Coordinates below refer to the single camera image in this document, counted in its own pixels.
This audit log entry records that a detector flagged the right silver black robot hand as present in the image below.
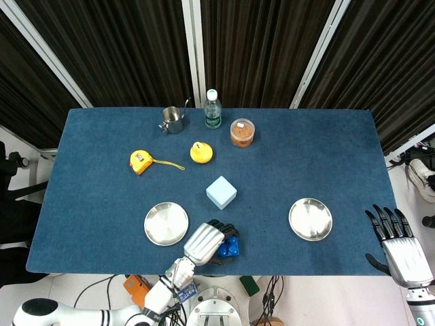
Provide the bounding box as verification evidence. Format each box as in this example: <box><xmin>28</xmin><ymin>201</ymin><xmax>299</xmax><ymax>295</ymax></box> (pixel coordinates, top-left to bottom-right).
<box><xmin>364</xmin><ymin>204</ymin><xmax>435</xmax><ymax>290</ymax></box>

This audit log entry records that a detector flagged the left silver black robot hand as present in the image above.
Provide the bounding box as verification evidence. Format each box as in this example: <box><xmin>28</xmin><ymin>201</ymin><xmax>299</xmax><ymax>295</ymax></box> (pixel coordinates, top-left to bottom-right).
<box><xmin>183</xmin><ymin>219</ymin><xmax>241</xmax><ymax>267</ymax></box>

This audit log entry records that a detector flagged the dark blue toy brick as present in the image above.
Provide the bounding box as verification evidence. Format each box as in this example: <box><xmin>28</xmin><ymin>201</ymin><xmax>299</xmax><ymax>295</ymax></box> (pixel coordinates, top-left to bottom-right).
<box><xmin>216</xmin><ymin>236</ymin><xmax>241</xmax><ymax>258</ymax></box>

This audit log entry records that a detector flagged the light blue foam cube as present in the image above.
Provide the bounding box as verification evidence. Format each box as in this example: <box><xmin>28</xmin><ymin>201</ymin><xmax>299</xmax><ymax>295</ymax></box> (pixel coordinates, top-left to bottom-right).
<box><xmin>205</xmin><ymin>175</ymin><xmax>239</xmax><ymax>211</ymax></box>

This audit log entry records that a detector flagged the white silver robot base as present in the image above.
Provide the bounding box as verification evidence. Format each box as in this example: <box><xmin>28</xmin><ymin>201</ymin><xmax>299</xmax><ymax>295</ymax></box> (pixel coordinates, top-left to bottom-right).
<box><xmin>186</xmin><ymin>285</ymin><xmax>253</xmax><ymax>326</ymax></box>

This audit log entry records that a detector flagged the round steel plate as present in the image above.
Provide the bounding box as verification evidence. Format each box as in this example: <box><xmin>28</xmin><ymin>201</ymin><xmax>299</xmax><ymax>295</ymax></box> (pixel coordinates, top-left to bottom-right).
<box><xmin>143</xmin><ymin>202</ymin><xmax>190</xmax><ymax>246</ymax></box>
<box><xmin>288</xmin><ymin>198</ymin><xmax>334</xmax><ymax>242</ymax></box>

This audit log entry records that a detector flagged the blue printed card box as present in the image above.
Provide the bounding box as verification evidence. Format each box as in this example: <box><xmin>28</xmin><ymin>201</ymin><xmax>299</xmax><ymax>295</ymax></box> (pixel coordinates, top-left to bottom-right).
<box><xmin>177</xmin><ymin>283</ymin><xmax>199</xmax><ymax>304</ymax></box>

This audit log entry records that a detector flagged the dark green block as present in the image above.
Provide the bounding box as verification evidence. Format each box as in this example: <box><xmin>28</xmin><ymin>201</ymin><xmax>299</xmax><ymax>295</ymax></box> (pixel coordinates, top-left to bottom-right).
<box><xmin>239</xmin><ymin>275</ymin><xmax>261</xmax><ymax>297</ymax></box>

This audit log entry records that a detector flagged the orange device box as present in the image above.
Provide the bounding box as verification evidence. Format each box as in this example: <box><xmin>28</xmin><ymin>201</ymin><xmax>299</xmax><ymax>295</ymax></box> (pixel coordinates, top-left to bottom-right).
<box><xmin>122</xmin><ymin>274</ymin><xmax>152</xmax><ymax>310</ymax></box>

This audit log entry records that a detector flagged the white sneaker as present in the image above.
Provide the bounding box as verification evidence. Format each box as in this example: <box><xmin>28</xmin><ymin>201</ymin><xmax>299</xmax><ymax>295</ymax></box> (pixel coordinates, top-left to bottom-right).
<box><xmin>407</xmin><ymin>158</ymin><xmax>435</xmax><ymax>204</ymax></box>

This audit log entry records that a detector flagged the yellow toy pear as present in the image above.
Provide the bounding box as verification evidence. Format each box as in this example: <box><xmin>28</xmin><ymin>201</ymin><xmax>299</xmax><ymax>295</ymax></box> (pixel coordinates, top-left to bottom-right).
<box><xmin>189</xmin><ymin>141</ymin><xmax>215</xmax><ymax>165</ymax></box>

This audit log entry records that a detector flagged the yellow tape measure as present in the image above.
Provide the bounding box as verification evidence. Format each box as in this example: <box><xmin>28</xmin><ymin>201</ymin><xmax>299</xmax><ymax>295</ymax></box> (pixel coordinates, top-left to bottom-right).
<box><xmin>129</xmin><ymin>149</ymin><xmax>186</xmax><ymax>176</ymax></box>

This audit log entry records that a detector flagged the blue tablecloth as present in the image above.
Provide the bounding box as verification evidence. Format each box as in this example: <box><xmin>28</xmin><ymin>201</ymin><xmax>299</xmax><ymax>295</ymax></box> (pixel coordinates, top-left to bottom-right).
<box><xmin>25</xmin><ymin>107</ymin><xmax>399</xmax><ymax>277</ymax></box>

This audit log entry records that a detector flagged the clear jar of rubber bands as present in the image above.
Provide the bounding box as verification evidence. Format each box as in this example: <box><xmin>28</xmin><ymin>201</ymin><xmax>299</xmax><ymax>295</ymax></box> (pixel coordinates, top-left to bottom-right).
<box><xmin>230</xmin><ymin>117</ymin><xmax>256</xmax><ymax>148</ymax></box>

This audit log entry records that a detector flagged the steel gooseneck pitcher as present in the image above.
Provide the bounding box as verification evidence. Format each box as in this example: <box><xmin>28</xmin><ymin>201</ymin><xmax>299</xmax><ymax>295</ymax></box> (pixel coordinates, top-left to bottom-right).
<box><xmin>158</xmin><ymin>96</ymin><xmax>193</xmax><ymax>135</ymax></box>

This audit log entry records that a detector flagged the clear water bottle green label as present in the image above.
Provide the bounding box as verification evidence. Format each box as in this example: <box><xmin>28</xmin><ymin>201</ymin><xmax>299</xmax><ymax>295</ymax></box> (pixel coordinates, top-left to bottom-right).
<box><xmin>204</xmin><ymin>88</ymin><xmax>223</xmax><ymax>130</ymax></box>

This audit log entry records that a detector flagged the black office chair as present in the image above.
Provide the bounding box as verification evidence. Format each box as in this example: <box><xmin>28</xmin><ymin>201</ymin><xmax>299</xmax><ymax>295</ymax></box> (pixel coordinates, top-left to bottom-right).
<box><xmin>0</xmin><ymin>141</ymin><xmax>50</xmax><ymax>285</ymax></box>

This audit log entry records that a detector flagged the black pleated curtain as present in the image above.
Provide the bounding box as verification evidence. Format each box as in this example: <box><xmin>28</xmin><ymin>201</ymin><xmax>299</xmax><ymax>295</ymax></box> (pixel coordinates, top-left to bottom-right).
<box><xmin>0</xmin><ymin>10</ymin><xmax>82</xmax><ymax>150</ymax></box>
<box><xmin>298</xmin><ymin>0</ymin><xmax>435</xmax><ymax>156</ymax></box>
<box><xmin>13</xmin><ymin>0</ymin><xmax>193</xmax><ymax>109</ymax></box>
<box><xmin>200</xmin><ymin>0</ymin><xmax>336</xmax><ymax>109</ymax></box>

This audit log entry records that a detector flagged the black cable bundle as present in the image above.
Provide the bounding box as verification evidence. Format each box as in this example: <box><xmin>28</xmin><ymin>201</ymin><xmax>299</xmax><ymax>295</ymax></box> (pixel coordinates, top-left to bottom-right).
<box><xmin>254</xmin><ymin>275</ymin><xmax>285</xmax><ymax>326</ymax></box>

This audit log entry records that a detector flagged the white frame rail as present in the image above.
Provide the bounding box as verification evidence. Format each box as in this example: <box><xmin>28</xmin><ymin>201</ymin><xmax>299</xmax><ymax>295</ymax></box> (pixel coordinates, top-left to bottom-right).
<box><xmin>385</xmin><ymin>123</ymin><xmax>435</xmax><ymax>163</ymax></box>
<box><xmin>0</xmin><ymin>123</ymin><xmax>59</xmax><ymax>160</ymax></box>

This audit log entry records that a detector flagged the black looped floor cable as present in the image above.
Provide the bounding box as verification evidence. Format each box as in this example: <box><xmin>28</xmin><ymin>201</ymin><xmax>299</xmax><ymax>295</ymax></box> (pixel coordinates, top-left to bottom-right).
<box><xmin>73</xmin><ymin>274</ymin><xmax>118</xmax><ymax>312</ymax></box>

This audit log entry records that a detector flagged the white frame post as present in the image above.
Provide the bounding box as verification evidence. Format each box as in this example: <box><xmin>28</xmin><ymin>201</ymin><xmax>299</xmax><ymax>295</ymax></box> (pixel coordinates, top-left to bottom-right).
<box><xmin>289</xmin><ymin>0</ymin><xmax>353</xmax><ymax>109</ymax></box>
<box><xmin>181</xmin><ymin>0</ymin><xmax>207</xmax><ymax>109</ymax></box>
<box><xmin>0</xmin><ymin>0</ymin><xmax>94</xmax><ymax>109</ymax></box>

